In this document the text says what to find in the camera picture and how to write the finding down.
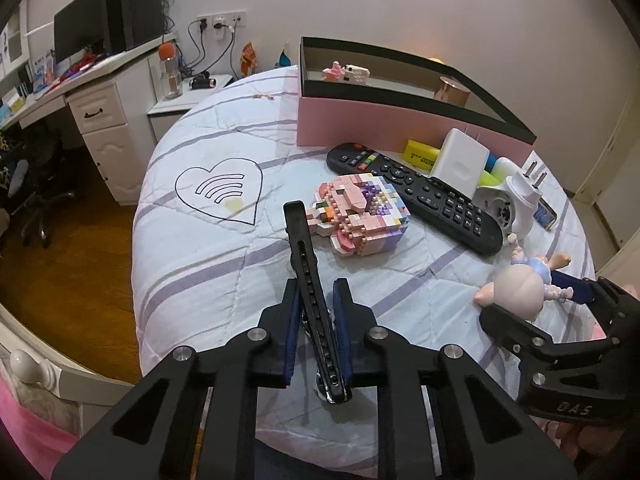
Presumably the white rectangular charger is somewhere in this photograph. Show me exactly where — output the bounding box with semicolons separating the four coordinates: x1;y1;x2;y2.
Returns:
430;128;491;196

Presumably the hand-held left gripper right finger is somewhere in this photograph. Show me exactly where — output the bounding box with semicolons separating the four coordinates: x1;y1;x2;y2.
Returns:
332;277;586;480

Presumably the pink cloth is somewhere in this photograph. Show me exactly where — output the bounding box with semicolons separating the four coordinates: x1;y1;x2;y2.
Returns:
0;360;82;480

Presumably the black office chair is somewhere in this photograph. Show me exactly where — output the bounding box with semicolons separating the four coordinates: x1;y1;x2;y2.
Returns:
0;129;77;249

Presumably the yellow green tube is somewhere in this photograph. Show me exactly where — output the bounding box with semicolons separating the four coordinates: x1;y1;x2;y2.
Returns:
477;155;502;187

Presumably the yellow packet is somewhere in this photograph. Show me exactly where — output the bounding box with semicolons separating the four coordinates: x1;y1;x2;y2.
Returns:
404;139;442;171

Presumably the white kitty block toy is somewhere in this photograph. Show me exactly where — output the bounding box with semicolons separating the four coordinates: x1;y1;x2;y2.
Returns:
322;61;370;85

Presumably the clear bottle with orange cap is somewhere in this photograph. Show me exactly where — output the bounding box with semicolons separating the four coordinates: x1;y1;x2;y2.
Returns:
158;42;184;100

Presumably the small blue box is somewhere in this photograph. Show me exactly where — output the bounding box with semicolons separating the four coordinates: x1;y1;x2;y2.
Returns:
532;198;559;231

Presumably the white bed frame post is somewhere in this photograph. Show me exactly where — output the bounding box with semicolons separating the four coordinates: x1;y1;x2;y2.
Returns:
0;304;137;437

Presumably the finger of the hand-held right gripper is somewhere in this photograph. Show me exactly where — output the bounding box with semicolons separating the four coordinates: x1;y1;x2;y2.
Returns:
479;304;556;361
552;272;640;333

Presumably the black hair clip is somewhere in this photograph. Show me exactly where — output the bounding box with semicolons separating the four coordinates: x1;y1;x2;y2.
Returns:
283;200;354;405

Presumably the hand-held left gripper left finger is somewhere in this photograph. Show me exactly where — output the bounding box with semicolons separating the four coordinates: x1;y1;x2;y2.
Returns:
50;276;304;480

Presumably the white wall socket strip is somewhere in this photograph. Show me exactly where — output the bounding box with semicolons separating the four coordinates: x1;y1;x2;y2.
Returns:
197;8;249;41

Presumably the black monitor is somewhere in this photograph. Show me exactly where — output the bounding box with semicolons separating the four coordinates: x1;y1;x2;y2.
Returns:
52;0;109;64

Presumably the black remote control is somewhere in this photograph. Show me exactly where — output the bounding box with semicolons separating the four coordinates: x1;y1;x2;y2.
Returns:
326;142;504;256

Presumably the white desk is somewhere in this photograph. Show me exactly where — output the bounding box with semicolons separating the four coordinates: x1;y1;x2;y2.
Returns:
0;30;181;207

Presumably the pink block toy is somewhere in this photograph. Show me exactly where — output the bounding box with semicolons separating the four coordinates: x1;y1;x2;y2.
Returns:
308;172;412;257

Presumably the small doll figure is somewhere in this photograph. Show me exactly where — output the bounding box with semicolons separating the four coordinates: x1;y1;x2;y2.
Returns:
473;234;576;324

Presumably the pink box with black rim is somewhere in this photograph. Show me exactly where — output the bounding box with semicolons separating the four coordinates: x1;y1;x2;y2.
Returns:
296;36;537;167

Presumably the white nightstand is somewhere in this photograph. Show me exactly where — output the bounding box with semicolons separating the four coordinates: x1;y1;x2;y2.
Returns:
146;74;235;147

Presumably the white plug adapter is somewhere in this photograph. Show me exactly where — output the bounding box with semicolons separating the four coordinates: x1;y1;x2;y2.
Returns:
472;160;549;237

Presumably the black computer tower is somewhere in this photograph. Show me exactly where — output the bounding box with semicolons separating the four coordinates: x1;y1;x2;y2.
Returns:
103;0;166;54

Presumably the rose gold cylinder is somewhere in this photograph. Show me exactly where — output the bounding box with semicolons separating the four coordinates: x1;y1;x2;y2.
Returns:
433;75;471;107

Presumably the orange snack bag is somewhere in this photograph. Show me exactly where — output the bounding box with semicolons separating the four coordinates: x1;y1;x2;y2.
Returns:
239;41;261;79

